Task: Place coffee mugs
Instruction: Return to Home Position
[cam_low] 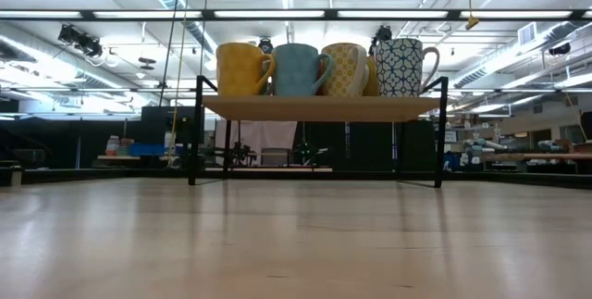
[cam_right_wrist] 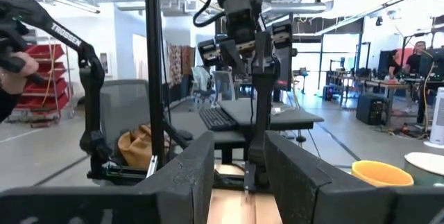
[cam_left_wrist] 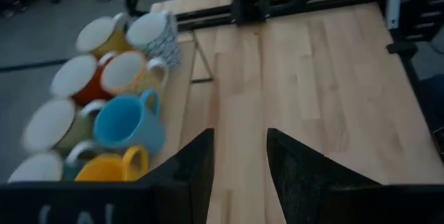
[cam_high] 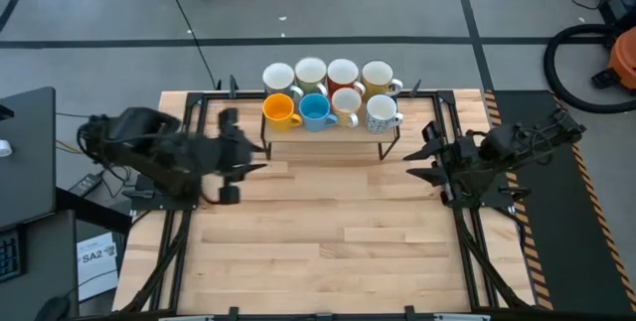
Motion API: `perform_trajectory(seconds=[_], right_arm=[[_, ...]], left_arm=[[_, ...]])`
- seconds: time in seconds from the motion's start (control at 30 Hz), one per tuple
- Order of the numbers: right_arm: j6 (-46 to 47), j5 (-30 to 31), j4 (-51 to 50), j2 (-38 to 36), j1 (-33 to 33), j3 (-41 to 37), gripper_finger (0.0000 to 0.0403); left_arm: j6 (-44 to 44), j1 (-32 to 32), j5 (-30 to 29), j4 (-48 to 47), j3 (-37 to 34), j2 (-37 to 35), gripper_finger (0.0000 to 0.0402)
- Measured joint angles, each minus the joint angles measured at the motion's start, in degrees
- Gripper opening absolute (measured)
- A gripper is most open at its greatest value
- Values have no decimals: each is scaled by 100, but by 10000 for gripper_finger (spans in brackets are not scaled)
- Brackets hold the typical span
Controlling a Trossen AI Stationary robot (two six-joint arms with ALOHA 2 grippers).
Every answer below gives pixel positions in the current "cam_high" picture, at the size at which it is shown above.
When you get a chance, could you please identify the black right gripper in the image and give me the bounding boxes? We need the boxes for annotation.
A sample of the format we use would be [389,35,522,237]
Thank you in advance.
[402,120,481,207]

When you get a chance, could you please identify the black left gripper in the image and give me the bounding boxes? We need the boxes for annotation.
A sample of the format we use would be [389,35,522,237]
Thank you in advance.
[197,106,270,207]

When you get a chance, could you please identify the yellow faceted mug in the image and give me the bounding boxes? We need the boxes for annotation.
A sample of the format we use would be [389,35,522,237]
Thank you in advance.
[261,92,303,133]

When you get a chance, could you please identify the white mug blue floral pattern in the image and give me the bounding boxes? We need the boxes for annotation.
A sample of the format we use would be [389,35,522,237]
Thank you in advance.
[366,93,404,135]

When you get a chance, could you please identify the teal mug white handle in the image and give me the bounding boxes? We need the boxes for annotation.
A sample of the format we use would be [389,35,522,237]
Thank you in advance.
[261,62,305,102]

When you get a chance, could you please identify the light blue mug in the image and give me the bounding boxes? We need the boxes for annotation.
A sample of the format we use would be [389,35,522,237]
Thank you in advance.
[298,92,340,133]

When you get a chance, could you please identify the mustard mug white handle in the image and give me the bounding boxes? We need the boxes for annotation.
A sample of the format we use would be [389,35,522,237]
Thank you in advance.
[361,60,403,103]

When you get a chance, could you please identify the white mug yellow lattice pattern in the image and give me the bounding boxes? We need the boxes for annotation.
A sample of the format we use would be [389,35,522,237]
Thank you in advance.
[330,86,364,129]

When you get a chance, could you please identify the green mug white handle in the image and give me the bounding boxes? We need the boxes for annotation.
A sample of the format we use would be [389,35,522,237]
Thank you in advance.
[294,56,329,97]

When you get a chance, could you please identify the orange-red mug white handle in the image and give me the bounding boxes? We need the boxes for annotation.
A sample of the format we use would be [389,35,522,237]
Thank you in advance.
[326,58,367,97]

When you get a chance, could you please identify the wooden shelf black metal legs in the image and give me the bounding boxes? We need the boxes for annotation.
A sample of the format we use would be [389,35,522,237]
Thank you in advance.
[259,92,401,162]

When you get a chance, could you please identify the black power brick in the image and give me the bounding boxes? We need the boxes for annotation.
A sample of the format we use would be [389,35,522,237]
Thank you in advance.
[68,173,103,198]

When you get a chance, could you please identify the black hazard-striped floor mat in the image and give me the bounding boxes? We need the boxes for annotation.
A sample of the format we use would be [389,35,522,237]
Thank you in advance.
[484,89,636,315]

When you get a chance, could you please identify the white printed paper sheet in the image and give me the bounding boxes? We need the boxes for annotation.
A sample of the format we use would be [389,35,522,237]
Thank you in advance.
[76,231,119,303]

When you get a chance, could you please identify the grey desk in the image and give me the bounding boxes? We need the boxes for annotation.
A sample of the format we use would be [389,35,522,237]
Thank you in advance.
[0,85,57,231]

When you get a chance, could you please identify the orange shop vacuum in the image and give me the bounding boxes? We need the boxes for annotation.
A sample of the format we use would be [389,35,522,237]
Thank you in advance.
[590,26,636,91]

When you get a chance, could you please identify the dark lower desk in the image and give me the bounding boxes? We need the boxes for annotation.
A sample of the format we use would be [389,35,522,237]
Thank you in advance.
[0,209,80,321]

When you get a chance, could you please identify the black keyboard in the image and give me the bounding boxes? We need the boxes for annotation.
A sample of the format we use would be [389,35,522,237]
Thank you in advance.
[0,226,26,282]

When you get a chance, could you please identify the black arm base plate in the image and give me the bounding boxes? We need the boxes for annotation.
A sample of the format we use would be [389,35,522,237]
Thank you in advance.
[129,171,203,212]
[441,181,516,209]

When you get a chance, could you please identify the black floor cable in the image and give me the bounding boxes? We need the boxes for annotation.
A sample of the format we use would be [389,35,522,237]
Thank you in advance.
[158,0,221,91]

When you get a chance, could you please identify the black vacuum hose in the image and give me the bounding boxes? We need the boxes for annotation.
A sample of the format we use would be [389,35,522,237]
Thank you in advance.
[543,23,636,114]

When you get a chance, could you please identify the yellow cable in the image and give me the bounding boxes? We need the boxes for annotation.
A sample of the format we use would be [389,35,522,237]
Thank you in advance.
[55,139,85,157]

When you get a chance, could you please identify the black table frame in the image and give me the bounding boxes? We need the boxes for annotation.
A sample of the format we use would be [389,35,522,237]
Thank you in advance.
[118,89,536,321]

